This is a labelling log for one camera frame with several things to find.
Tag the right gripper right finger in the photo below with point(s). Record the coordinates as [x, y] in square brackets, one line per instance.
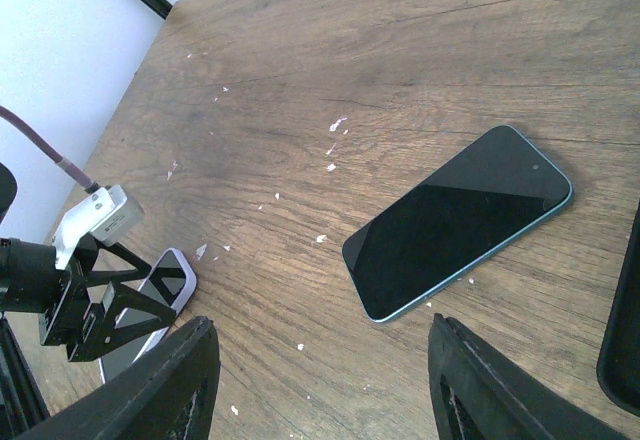
[478, 393]

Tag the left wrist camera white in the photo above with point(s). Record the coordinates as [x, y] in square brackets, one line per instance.
[106, 215]

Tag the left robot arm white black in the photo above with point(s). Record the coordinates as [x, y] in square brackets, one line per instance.
[28, 275]

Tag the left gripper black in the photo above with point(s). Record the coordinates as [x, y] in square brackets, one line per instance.
[70, 310]

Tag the black phone case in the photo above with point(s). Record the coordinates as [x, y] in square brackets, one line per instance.
[618, 363]

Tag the dark green phone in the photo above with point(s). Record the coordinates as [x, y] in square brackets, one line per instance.
[484, 198]

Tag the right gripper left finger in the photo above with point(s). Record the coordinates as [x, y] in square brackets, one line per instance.
[169, 393]

